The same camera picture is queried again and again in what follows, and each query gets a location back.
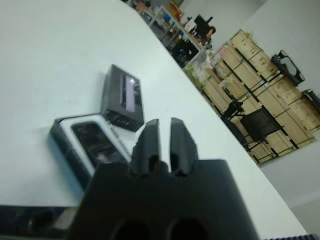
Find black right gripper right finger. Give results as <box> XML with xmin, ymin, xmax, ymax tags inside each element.
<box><xmin>169</xmin><ymin>116</ymin><xmax>200</xmax><ymax>176</ymax></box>

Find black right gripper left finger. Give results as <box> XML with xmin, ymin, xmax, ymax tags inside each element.
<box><xmin>131</xmin><ymin>118</ymin><xmax>161</xmax><ymax>176</ymax></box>

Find slim black camera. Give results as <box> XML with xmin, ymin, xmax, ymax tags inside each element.
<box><xmin>71</xmin><ymin>122</ymin><xmax>121</xmax><ymax>168</ymax></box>

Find black box lid with print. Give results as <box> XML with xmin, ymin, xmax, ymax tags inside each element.
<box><xmin>99</xmin><ymin>64</ymin><xmax>146</xmax><ymax>133</ymax></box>

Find black box base white insert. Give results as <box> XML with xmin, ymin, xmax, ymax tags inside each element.
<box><xmin>48</xmin><ymin>112</ymin><xmax>132</xmax><ymax>193</ymax></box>

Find black office chair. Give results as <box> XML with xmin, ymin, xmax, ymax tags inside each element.
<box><xmin>223</xmin><ymin>107</ymin><xmax>286</xmax><ymax>157</ymax></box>

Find olive green plastic bag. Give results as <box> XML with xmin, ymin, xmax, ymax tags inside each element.
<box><xmin>184</xmin><ymin>49</ymin><xmax>221</xmax><ymax>83</ymax></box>

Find stacked wooden crates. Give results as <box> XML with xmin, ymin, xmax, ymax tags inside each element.
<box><xmin>183</xmin><ymin>28</ymin><xmax>317</xmax><ymax>165</ymax></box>

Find seated person dark hair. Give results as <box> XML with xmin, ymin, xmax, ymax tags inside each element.
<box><xmin>204</xmin><ymin>24</ymin><xmax>217</xmax><ymax>50</ymax></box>

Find black desk monitor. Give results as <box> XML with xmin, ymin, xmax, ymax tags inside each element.
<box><xmin>193</xmin><ymin>14</ymin><xmax>214</xmax><ymax>36</ymax></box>

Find black moulded equipment case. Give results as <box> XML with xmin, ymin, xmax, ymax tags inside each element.
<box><xmin>301</xmin><ymin>88</ymin><xmax>320</xmax><ymax>113</ymax></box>
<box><xmin>271</xmin><ymin>49</ymin><xmax>306</xmax><ymax>86</ymax></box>

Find white frame work desk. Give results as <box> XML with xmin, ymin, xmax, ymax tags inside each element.
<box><xmin>148</xmin><ymin>4</ymin><xmax>203</xmax><ymax>60</ymax></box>

